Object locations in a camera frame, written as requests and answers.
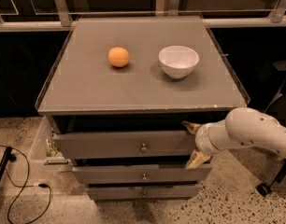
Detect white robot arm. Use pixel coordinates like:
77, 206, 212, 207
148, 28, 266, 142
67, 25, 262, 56
182, 107, 286, 170

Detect black office chair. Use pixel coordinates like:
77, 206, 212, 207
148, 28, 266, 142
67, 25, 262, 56
256, 60, 286, 197

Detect left metal bracket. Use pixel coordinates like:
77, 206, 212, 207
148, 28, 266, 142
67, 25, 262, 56
54, 0, 72, 27

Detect grey top drawer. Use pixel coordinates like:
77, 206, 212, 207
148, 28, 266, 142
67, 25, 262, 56
53, 131, 195, 159

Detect metal bracket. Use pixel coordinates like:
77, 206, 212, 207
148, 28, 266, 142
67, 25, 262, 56
54, 0, 72, 27
268, 0, 286, 23

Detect right metal bracket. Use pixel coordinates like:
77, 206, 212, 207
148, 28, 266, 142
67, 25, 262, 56
268, 0, 286, 23

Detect grey middle drawer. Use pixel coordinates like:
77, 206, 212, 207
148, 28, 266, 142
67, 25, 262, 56
72, 164, 211, 184

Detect orange fruit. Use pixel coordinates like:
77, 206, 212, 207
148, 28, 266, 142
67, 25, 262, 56
108, 47, 130, 68

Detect grey drawer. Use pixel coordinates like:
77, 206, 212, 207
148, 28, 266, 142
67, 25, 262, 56
72, 164, 211, 184
87, 184, 201, 201
53, 131, 195, 159

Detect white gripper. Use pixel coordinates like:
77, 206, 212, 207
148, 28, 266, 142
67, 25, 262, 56
181, 121, 219, 170

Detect grey bottom drawer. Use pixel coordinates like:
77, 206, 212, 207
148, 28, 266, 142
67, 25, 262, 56
87, 184, 201, 201

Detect centre metal post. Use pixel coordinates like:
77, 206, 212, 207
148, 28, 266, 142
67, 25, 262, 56
155, 0, 180, 16

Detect metal window rail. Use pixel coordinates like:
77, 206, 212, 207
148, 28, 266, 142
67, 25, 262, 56
0, 16, 286, 33

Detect grey drawer cabinet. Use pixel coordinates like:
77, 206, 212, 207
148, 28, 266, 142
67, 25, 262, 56
36, 19, 250, 189

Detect white bowl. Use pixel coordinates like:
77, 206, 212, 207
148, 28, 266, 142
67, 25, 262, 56
158, 46, 199, 79

